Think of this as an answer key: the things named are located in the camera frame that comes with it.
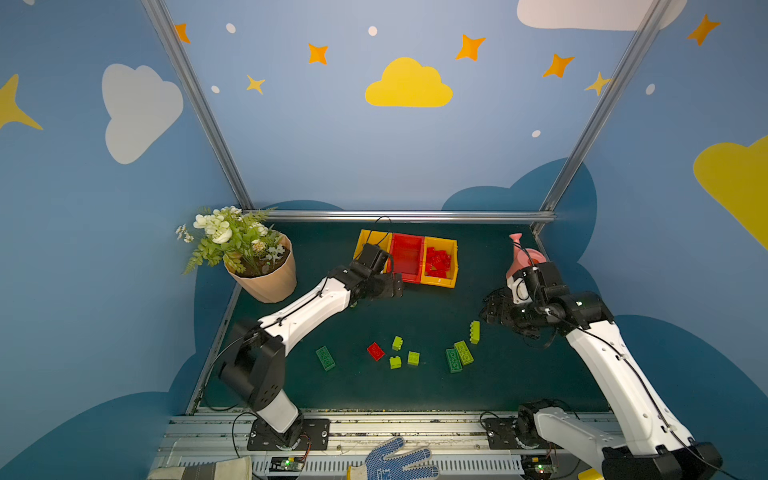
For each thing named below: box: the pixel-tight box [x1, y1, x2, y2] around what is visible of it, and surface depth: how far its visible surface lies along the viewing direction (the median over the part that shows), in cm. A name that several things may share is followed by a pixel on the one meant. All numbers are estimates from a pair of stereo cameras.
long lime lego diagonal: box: [454, 340, 474, 366], surface depth 89 cm
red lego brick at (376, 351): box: [366, 342, 386, 362], surface depth 89 cm
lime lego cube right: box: [407, 351, 420, 366], surface depth 88 cm
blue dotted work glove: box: [365, 436, 440, 480], surface depth 72 cm
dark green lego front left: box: [315, 345, 336, 372], surface depth 87 cm
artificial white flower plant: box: [175, 205, 286, 276], surface depth 82 cm
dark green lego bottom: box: [446, 348, 463, 373], surface depth 88 cm
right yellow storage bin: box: [421, 236, 459, 289], surface depth 107 cm
